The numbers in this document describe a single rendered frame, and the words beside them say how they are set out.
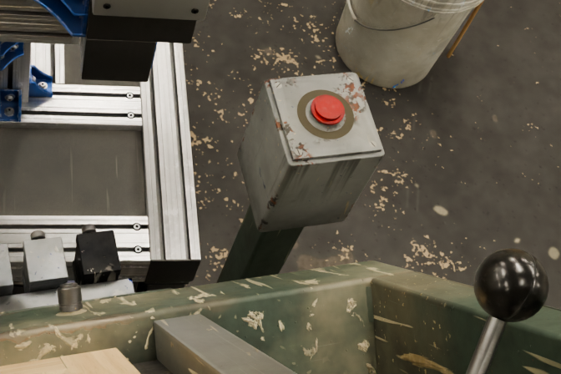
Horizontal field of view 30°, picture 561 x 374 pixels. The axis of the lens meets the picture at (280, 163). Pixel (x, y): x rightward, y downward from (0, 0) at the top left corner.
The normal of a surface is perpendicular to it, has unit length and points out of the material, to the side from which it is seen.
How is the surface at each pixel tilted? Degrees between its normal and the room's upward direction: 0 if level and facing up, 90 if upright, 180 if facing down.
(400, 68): 92
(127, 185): 0
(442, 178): 0
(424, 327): 90
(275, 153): 90
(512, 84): 0
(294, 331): 32
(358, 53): 89
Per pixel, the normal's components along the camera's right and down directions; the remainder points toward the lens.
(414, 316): -0.94, 0.11
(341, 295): 0.33, 0.02
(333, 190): 0.25, 0.86
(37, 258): 0.23, -0.51
